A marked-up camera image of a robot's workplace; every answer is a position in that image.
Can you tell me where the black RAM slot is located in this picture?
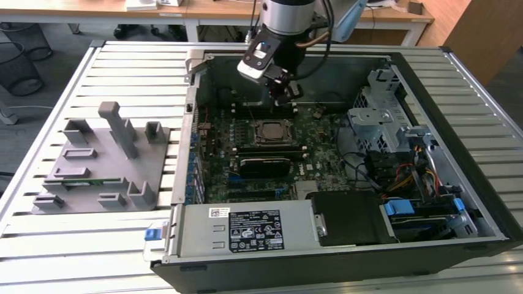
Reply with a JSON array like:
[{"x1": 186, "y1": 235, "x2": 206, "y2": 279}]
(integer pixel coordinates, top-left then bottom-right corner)
[
  {"x1": 231, "y1": 109, "x2": 298, "y2": 114},
  {"x1": 231, "y1": 105, "x2": 298, "y2": 110},
  {"x1": 235, "y1": 145, "x2": 306, "y2": 150},
  {"x1": 238, "y1": 155, "x2": 307, "y2": 160},
  {"x1": 231, "y1": 102, "x2": 298, "y2": 107},
  {"x1": 237, "y1": 148, "x2": 307, "y2": 153},
  {"x1": 231, "y1": 112, "x2": 299, "y2": 118},
  {"x1": 237, "y1": 152, "x2": 307, "y2": 157}
]

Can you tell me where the silver chipset heatsink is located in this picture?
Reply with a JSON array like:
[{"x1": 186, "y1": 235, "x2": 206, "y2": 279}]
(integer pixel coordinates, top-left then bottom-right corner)
[{"x1": 294, "y1": 180, "x2": 319, "y2": 197}]

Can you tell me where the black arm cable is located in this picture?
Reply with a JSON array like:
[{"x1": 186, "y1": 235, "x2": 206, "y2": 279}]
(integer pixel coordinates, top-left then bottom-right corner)
[{"x1": 297, "y1": 0, "x2": 335, "y2": 81}]

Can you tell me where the black expansion slot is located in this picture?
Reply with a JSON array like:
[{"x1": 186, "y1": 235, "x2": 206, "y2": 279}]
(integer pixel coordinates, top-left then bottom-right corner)
[{"x1": 226, "y1": 190, "x2": 285, "y2": 200}]

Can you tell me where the black wire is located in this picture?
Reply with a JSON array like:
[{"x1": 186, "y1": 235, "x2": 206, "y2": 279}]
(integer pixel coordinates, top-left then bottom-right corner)
[{"x1": 341, "y1": 151, "x2": 381, "y2": 189}]

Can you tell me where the black plastic air shroud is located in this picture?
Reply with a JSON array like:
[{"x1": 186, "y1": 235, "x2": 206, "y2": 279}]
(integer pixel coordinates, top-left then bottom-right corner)
[{"x1": 305, "y1": 190, "x2": 401, "y2": 247}]

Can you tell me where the blue disk carrier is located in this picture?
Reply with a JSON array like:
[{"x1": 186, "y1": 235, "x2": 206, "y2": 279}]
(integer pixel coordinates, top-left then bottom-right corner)
[{"x1": 383, "y1": 197, "x2": 467, "y2": 241}]

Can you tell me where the silver metal drive cage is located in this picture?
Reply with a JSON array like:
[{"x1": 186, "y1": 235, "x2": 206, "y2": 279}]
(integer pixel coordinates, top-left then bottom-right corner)
[{"x1": 346, "y1": 67, "x2": 435, "y2": 154}]

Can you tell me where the green motherboard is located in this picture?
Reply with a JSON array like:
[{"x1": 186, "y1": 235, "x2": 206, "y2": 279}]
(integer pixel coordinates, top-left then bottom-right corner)
[{"x1": 195, "y1": 100, "x2": 369, "y2": 205}]

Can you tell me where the brown wooden cabinet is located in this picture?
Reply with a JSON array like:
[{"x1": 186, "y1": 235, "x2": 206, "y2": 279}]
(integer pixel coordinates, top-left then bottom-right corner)
[{"x1": 417, "y1": 0, "x2": 523, "y2": 86}]

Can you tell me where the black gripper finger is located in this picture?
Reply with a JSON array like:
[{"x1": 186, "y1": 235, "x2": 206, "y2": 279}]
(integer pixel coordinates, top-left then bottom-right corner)
[
  {"x1": 267, "y1": 77, "x2": 290, "y2": 107},
  {"x1": 287, "y1": 81, "x2": 307, "y2": 101}
]

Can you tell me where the metal socket cover frame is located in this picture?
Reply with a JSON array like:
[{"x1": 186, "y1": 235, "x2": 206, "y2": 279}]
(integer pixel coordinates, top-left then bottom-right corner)
[{"x1": 254, "y1": 119, "x2": 295, "y2": 146}]

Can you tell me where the red wire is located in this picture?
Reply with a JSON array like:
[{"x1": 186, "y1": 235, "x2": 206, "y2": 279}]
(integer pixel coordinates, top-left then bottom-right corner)
[{"x1": 394, "y1": 164, "x2": 445, "y2": 197}]

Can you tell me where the green RAM stick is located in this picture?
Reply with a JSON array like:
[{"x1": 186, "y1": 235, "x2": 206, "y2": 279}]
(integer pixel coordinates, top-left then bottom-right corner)
[{"x1": 44, "y1": 178, "x2": 123, "y2": 188}]

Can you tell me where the brown braided hose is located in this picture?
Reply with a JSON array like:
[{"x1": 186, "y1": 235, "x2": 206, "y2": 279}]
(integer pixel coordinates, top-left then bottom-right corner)
[{"x1": 294, "y1": 30, "x2": 331, "y2": 49}]

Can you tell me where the grey parts rack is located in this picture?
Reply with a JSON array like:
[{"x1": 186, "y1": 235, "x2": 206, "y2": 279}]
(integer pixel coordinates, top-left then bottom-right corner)
[{"x1": 31, "y1": 100, "x2": 172, "y2": 215}]

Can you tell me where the black wire mesh bin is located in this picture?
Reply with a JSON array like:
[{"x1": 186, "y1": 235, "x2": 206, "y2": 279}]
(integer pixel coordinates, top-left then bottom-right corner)
[
  {"x1": 0, "y1": 41, "x2": 46, "y2": 97},
  {"x1": 2, "y1": 23, "x2": 54, "y2": 62}
]

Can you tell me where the black chair base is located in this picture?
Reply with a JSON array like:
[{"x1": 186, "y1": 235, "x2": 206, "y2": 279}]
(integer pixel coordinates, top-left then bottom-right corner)
[
  {"x1": 114, "y1": 24, "x2": 139, "y2": 40},
  {"x1": 148, "y1": 24, "x2": 187, "y2": 40}
]

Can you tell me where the CPU socket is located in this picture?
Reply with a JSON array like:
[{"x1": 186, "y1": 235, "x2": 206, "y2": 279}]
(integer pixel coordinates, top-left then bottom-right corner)
[{"x1": 251, "y1": 118, "x2": 298, "y2": 148}]

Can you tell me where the black open PC case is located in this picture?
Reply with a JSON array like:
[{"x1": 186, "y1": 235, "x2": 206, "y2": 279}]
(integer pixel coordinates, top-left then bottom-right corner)
[{"x1": 148, "y1": 48, "x2": 522, "y2": 290}]

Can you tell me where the white box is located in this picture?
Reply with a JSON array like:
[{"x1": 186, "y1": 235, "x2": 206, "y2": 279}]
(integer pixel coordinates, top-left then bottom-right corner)
[{"x1": 124, "y1": 0, "x2": 160, "y2": 12}]

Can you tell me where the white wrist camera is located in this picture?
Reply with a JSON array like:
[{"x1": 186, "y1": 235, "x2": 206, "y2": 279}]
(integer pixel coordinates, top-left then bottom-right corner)
[{"x1": 237, "y1": 36, "x2": 285, "y2": 81}]

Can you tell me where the grey power supply unit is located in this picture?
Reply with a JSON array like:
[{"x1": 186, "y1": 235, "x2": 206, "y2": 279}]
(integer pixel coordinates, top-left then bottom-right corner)
[{"x1": 163, "y1": 200, "x2": 329, "y2": 264}]

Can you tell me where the blue plastic case latch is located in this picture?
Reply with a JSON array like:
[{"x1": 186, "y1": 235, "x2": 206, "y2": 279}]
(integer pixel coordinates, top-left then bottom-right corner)
[{"x1": 144, "y1": 223, "x2": 171, "y2": 243}]

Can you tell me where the pale blue teach pendant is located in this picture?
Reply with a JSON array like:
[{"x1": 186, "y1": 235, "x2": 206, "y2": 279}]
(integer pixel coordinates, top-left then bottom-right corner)
[{"x1": 329, "y1": 0, "x2": 369, "y2": 44}]

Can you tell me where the yellow wire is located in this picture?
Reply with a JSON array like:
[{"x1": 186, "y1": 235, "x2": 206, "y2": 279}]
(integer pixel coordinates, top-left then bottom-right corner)
[{"x1": 387, "y1": 170, "x2": 437, "y2": 192}]

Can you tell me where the wooden desk white frame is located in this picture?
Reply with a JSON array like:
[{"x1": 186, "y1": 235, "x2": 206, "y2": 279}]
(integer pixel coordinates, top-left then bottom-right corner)
[
  {"x1": 183, "y1": 0, "x2": 437, "y2": 47},
  {"x1": 0, "y1": 0, "x2": 194, "y2": 34}
]

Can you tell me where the grey plastic case latch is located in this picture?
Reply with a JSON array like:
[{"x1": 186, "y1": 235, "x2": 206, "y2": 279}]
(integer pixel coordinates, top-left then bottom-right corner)
[{"x1": 186, "y1": 48, "x2": 214, "y2": 86}]

